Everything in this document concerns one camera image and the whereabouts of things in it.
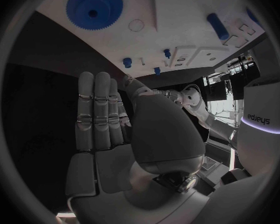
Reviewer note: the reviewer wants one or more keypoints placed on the white task board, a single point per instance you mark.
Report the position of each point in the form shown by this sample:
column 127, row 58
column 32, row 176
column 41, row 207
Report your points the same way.
column 177, row 18

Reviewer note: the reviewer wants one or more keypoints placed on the blue peg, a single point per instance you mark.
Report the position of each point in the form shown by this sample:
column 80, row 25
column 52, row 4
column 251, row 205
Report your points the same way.
column 167, row 53
column 127, row 62
column 157, row 71

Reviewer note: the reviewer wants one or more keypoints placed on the blue long cylinder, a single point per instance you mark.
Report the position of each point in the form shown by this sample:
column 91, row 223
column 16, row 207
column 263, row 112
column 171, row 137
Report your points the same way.
column 217, row 26

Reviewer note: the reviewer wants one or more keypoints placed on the blue gear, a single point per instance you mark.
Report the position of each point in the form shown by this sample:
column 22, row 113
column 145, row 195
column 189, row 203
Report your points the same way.
column 94, row 7

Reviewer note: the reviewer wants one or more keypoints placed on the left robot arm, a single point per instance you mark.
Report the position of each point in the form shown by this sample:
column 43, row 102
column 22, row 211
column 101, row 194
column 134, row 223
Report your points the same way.
column 200, row 110

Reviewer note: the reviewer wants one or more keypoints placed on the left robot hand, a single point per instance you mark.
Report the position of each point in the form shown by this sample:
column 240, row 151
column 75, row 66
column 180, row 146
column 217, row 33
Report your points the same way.
column 164, row 93

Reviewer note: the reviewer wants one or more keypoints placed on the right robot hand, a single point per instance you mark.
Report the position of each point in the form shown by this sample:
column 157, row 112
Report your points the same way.
column 163, row 134

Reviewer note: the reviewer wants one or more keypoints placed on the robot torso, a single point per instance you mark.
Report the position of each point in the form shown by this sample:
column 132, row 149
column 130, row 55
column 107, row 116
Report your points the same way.
column 261, row 130

